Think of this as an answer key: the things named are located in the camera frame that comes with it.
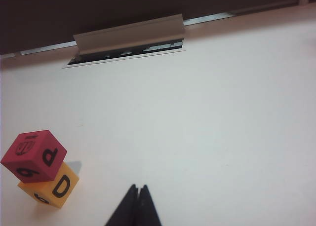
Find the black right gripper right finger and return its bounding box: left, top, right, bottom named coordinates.
left=135, top=184, right=163, bottom=226

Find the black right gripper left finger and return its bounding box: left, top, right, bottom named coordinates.
left=105, top=184, right=140, bottom=226

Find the red foam letter block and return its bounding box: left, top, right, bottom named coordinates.
left=0, top=129, right=68, bottom=184

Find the yellow foam letter block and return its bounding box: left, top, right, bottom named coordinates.
left=17, top=161, right=80, bottom=209

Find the grey fabric desk divider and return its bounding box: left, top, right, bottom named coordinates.
left=0, top=0, right=316, bottom=56

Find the desk cable slot frame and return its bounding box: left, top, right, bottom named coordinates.
left=61, top=36, right=186, bottom=69

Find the white metal cable flap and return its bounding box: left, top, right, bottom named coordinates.
left=73, top=13, right=186, bottom=56

